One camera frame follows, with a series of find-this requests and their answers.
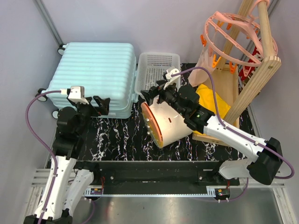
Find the white perforated plastic basket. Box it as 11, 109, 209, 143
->
135, 52, 181, 98

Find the wooden hanger rack frame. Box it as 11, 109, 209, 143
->
224, 0, 281, 124

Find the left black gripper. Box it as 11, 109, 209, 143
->
72, 95, 110, 135

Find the red cloth item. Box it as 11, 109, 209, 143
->
238, 47, 263, 83

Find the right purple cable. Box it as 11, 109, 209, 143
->
171, 66, 295, 180

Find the pink round clip hanger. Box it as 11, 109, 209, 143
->
200, 11, 264, 68

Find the black marble pattern mat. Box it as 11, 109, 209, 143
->
46, 62, 269, 162

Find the wooden tray base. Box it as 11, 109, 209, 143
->
192, 64, 239, 146

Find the light blue hard-shell suitcase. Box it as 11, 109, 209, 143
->
37, 42, 138, 119

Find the yellow cloth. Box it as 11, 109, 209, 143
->
195, 84, 232, 120

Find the purple cable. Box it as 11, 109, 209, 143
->
25, 89, 71, 224
171, 66, 295, 180

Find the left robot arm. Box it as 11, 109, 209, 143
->
24, 92, 110, 224

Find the white round drum box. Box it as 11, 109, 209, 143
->
141, 98, 192, 148

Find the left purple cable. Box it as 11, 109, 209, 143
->
25, 89, 71, 224

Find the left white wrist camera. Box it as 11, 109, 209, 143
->
60, 86, 85, 98

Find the translucent pink plastic bag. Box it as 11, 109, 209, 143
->
188, 47, 215, 87

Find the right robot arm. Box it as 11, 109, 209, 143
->
141, 80, 282, 185

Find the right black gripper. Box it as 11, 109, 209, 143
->
141, 79, 187, 117

